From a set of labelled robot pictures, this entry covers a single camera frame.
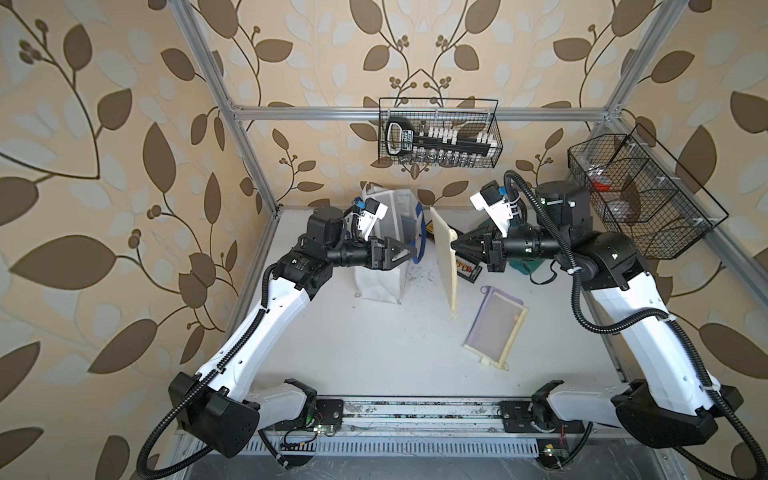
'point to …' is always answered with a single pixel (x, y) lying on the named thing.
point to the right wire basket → (635, 185)
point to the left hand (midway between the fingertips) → (403, 248)
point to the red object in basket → (601, 187)
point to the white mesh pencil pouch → (400, 218)
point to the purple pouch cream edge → (495, 327)
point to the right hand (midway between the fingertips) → (452, 244)
